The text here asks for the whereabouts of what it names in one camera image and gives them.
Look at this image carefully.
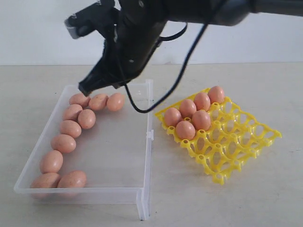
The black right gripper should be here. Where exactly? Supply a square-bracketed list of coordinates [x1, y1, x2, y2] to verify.
[78, 35, 160, 96]

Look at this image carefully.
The brown egg second row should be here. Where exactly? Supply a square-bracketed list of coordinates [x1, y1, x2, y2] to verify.
[62, 104, 83, 121]
[78, 109, 96, 130]
[192, 110, 211, 131]

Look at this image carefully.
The brown egg third row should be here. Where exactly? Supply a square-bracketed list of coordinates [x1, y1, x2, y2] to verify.
[60, 120, 82, 139]

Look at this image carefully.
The brown egg fourth row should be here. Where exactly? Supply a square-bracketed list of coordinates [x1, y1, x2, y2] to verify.
[51, 134, 76, 153]
[208, 86, 225, 104]

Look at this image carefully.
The brown egg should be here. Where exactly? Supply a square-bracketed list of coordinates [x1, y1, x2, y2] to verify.
[164, 107, 183, 127]
[89, 93, 108, 111]
[69, 93, 90, 108]
[107, 93, 125, 112]
[179, 99, 197, 118]
[30, 173, 61, 200]
[57, 170, 87, 188]

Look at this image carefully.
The brown egg fifth row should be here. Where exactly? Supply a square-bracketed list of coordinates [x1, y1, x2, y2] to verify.
[39, 150, 63, 174]
[176, 121, 196, 140]
[194, 92, 211, 111]

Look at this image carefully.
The clear plastic tray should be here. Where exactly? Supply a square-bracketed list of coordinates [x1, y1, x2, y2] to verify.
[14, 85, 154, 220]

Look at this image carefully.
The yellow plastic egg tray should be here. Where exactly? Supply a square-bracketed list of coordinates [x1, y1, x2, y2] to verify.
[155, 96, 282, 185]

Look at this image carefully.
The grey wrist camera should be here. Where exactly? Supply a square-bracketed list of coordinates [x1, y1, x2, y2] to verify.
[64, 3, 119, 39]

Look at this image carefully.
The black camera cable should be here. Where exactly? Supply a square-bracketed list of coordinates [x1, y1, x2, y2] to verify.
[116, 0, 228, 114]

